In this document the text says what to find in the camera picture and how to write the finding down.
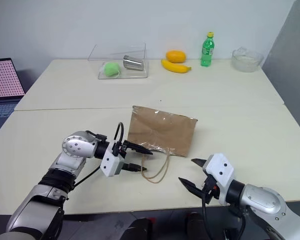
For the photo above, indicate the shiny metal cup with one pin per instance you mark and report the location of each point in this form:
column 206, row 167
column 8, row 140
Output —
column 133, row 63

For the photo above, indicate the clear plastic box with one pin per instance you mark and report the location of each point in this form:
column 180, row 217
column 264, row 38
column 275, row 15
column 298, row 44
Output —
column 96, row 53

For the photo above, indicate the grey partition panel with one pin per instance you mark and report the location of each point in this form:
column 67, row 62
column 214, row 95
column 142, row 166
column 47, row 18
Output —
column 287, row 62

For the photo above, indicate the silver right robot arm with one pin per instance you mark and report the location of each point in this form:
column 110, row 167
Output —
column 261, row 200

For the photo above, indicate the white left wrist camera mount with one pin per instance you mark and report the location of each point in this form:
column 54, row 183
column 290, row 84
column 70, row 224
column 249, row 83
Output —
column 109, row 163

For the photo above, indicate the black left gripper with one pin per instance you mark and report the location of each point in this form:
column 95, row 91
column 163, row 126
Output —
column 120, row 148

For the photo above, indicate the clear glass bowl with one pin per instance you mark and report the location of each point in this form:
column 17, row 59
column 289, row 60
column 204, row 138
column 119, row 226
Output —
column 246, row 61

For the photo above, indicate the dark rounded shape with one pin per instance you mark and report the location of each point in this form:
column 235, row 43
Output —
column 137, row 228

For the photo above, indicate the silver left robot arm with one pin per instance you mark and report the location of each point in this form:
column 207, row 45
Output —
column 75, row 148

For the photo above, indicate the green round ball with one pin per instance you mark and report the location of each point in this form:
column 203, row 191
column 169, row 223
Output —
column 111, row 69

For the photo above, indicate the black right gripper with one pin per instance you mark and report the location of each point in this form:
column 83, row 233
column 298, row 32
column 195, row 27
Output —
column 210, row 191

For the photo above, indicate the open laptop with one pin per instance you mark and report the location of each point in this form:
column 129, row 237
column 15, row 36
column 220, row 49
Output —
column 3, row 80

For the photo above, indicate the brown paper bag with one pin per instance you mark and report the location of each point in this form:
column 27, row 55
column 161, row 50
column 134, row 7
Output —
column 160, row 130

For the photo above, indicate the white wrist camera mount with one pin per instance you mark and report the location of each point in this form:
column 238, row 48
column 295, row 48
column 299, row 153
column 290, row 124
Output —
column 109, row 163
column 220, row 166

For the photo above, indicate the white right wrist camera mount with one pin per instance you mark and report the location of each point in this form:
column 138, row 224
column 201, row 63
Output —
column 220, row 166

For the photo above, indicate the yellow banana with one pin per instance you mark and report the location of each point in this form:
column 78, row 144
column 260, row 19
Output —
column 175, row 67

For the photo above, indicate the orange mango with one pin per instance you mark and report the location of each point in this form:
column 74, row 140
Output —
column 175, row 56

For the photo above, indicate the green plastic soda bottle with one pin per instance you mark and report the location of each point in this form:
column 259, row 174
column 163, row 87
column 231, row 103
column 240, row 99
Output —
column 207, row 53

